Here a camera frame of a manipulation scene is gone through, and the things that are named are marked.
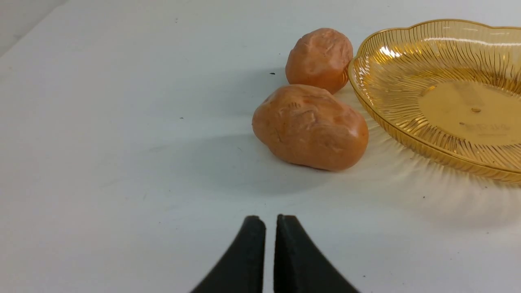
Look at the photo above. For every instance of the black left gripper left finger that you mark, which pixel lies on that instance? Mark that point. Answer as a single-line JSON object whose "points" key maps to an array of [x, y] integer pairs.
{"points": [[241, 268]]}

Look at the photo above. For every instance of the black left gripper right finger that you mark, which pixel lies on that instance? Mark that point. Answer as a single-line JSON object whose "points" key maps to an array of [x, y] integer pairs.
{"points": [[299, 266]]}

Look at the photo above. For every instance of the large orange-brown potato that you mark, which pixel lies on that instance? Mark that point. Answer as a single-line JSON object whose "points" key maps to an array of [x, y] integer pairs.
{"points": [[308, 126]]}

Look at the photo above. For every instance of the small orange-brown potato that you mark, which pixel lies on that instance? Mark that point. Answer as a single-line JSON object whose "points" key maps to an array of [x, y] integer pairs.
{"points": [[320, 58]]}

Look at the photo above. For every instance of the amber ribbed plastic dish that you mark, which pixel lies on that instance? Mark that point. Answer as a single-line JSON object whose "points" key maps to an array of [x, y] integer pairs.
{"points": [[448, 89]]}

